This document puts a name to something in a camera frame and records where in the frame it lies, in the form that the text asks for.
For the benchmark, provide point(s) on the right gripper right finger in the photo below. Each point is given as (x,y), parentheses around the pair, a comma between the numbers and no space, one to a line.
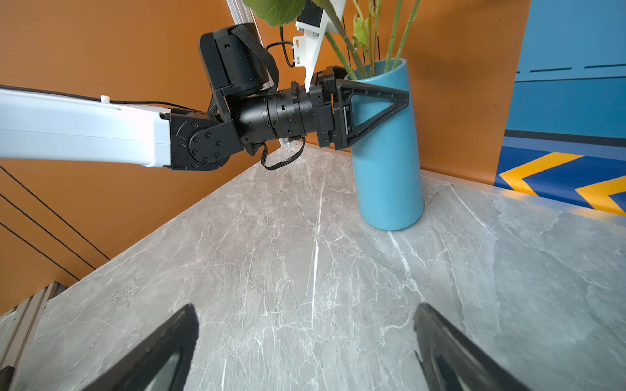
(449,360)

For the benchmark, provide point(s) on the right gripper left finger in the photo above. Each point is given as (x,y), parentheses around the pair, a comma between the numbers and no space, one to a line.
(162,361)

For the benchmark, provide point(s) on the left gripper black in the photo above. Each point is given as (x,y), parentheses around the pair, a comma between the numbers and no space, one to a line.
(346,111)

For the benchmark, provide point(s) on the large pink peony stem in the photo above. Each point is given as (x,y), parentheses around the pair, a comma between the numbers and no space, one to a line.
(329,9)

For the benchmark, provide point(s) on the teal cylinder vase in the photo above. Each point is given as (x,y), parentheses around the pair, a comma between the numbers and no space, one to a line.
(388,173)

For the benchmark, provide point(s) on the pale pink flower spray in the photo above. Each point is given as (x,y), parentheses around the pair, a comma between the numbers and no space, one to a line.
(406,33)

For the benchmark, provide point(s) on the orange poppy stem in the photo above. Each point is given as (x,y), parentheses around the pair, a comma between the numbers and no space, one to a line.
(365,33)

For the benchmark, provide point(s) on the pink carnation flower stem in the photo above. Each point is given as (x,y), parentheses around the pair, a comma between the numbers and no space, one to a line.
(394,28)

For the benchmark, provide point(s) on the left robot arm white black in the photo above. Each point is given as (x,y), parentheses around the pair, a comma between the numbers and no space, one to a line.
(247,111)

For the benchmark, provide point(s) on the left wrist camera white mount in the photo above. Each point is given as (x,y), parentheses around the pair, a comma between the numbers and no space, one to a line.
(313,22)

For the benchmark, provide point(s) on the aluminium front rail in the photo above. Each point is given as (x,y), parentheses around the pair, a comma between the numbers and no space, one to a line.
(18,327)

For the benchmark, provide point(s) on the left aluminium corner post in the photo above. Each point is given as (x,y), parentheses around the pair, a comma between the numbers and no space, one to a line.
(240,13)

